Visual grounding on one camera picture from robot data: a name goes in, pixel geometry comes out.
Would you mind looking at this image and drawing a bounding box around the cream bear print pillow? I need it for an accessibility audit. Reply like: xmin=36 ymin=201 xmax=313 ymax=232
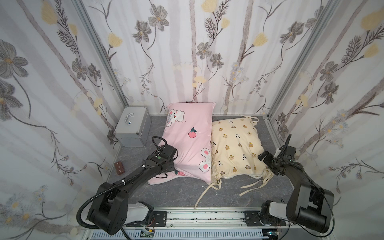
xmin=194 ymin=116 xmax=274 ymax=209

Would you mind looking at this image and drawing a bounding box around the pink cartoon pillowcase pillow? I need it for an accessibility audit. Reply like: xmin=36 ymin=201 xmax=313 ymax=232
xmin=148 ymin=103 xmax=216 ymax=185

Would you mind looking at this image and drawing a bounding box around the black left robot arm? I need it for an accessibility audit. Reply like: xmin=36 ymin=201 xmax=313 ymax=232
xmin=76 ymin=144 xmax=178 ymax=235

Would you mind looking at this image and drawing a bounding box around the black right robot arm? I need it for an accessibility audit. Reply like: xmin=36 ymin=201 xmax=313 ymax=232
xmin=258 ymin=146 xmax=334 ymax=234

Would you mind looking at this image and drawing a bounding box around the silver aluminium case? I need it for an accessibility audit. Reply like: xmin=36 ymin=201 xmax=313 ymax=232
xmin=114 ymin=106 xmax=152 ymax=148

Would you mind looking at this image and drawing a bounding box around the small brown block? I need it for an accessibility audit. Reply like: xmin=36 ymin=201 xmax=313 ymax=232
xmin=115 ymin=161 xmax=125 ymax=175

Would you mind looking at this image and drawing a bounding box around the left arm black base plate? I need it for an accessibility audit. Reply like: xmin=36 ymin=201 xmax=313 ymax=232
xmin=125 ymin=211 xmax=168 ymax=228

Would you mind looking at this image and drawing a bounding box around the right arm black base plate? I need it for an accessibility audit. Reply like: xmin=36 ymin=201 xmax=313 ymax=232
xmin=244 ymin=211 xmax=287 ymax=227

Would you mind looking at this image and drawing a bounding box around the aluminium mounting rail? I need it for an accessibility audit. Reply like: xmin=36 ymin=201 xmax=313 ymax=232
xmin=82 ymin=207 xmax=332 ymax=240

